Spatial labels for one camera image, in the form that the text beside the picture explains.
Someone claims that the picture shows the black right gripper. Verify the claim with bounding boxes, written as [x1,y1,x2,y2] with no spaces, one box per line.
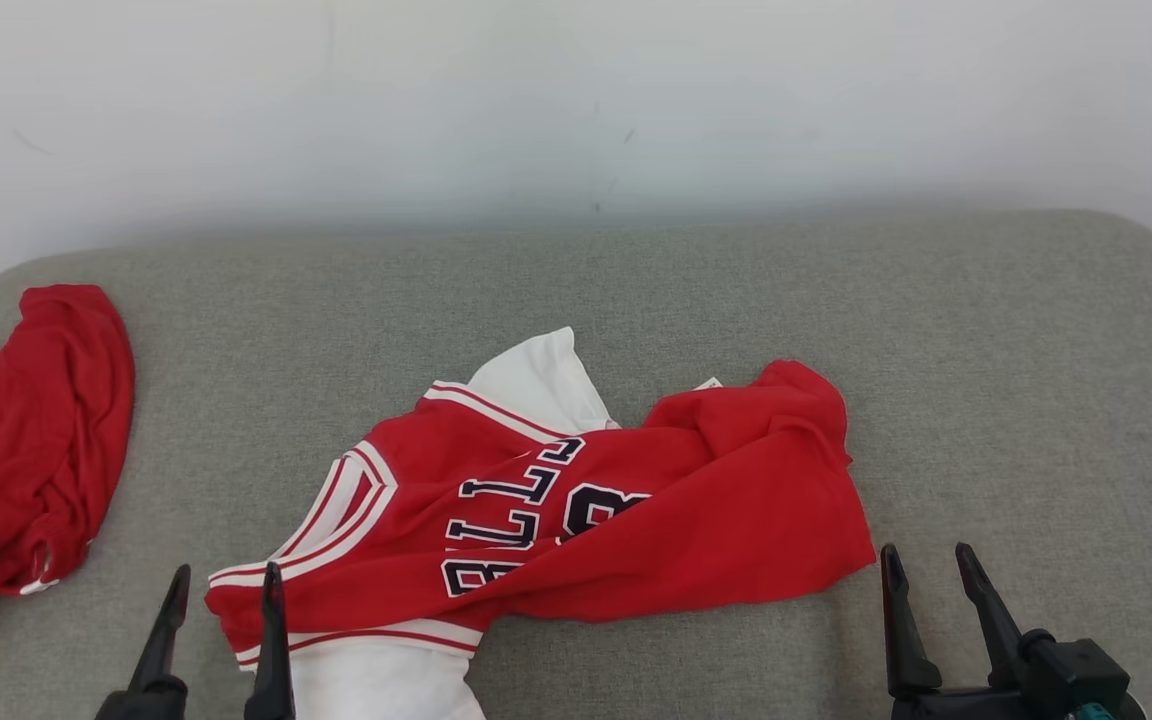
[880,542,1149,720]

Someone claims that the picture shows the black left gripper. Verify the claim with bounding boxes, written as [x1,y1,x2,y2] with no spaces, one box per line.
[94,561,296,720]

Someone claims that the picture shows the red shorts with white stripes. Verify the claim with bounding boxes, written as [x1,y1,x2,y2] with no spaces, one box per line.
[0,284,136,667]

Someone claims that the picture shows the red white basketball jersey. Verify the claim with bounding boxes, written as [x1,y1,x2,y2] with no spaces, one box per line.
[204,327,878,720]

